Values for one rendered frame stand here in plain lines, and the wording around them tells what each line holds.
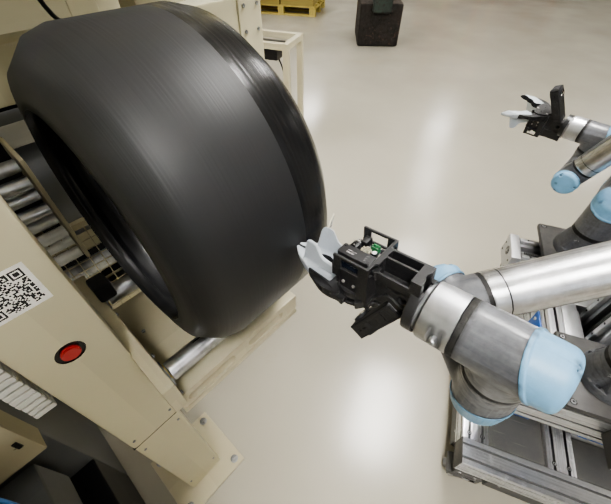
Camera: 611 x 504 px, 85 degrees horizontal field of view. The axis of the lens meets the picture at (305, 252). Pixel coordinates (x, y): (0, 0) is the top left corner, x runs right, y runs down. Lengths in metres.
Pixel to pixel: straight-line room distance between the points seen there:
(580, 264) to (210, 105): 0.53
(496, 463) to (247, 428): 0.96
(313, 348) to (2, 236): 1.45
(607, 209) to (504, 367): 1.02
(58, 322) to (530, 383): 0.62
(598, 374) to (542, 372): 0.74
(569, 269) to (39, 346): 0.78
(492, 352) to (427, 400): 1.37
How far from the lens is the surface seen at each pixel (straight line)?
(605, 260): 0.61
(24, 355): 0.66
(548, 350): 0.40
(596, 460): 1.73
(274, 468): 1.60
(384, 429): 1.67
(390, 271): 0.42
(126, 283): 0.94
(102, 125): 0.45
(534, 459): 1.61
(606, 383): 1.14
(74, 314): 0.64
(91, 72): 0.48
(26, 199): 0.98
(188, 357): 0.77
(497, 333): 0.39
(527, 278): 0.56
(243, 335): 0.82
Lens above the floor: 1.58
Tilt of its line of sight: 47 degrees down
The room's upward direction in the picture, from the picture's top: straight up
